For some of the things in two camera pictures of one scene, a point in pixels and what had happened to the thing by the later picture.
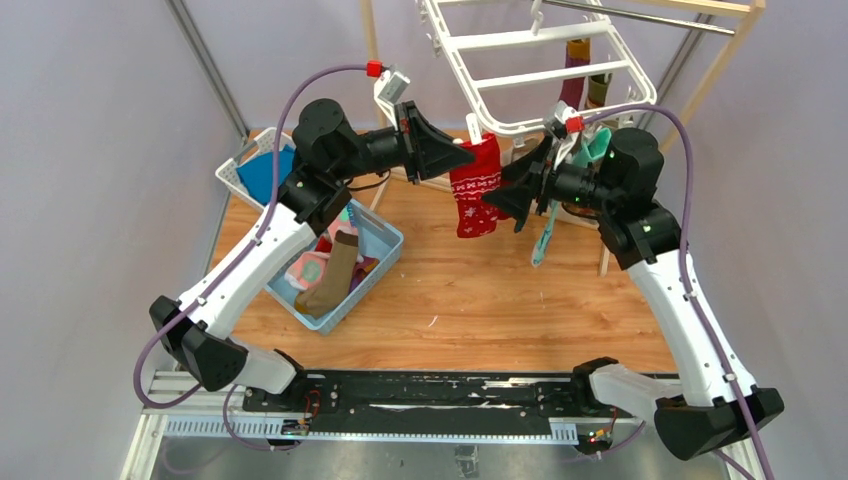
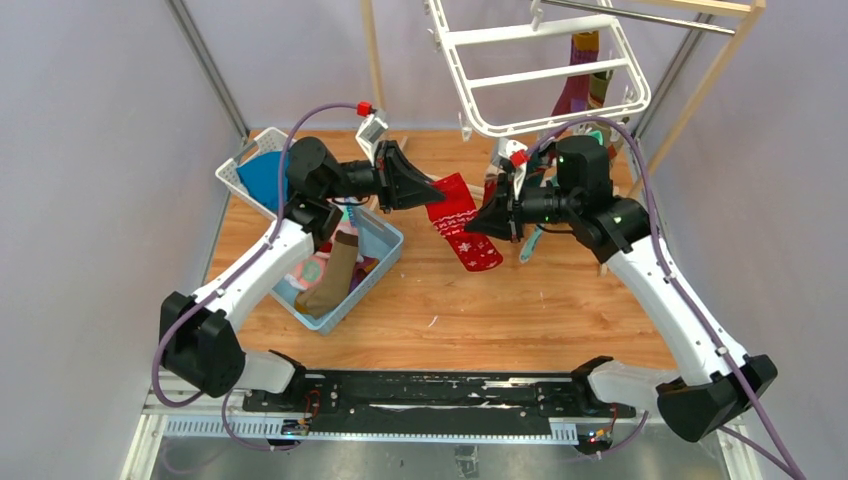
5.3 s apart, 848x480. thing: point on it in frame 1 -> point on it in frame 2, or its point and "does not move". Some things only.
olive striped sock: (597, 90) does not move
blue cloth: (257, 172) does not move
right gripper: (531, 165) -> (499, 217)
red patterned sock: (475, 216) -> (451, 214)
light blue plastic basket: (379, 238) does not move
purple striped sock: (362, 270) does not move
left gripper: (426, 150) -> (398, 184)
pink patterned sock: (309, 269) does not move
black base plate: (422, 402) does not move
